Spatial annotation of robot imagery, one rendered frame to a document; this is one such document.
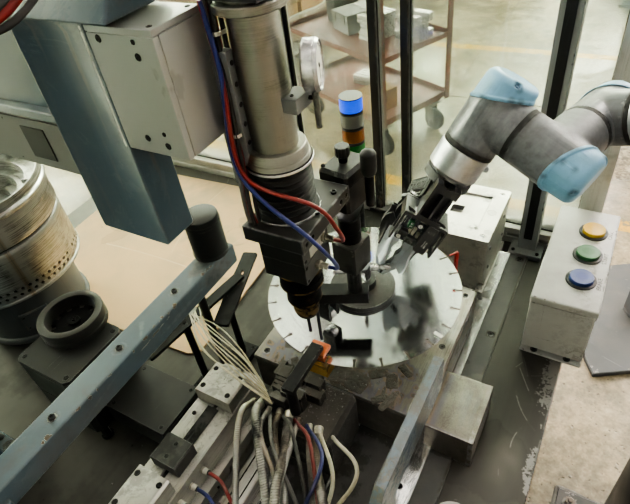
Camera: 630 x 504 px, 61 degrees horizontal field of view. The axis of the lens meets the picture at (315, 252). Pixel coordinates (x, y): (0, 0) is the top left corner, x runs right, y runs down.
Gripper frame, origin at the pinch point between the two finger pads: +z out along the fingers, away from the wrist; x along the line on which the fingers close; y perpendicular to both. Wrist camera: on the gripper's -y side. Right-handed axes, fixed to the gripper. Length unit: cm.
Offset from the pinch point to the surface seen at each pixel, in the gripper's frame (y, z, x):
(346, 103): -22.0, -14.2, -18.0
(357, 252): 14.2, -8.1, -7.3
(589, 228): -21.4, -15.4, 34.2
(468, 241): -18.8, -2.5, 15.9
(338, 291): 11.2, 1.4, -6.1
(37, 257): -1, 36, -58
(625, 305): -100, 27, 107
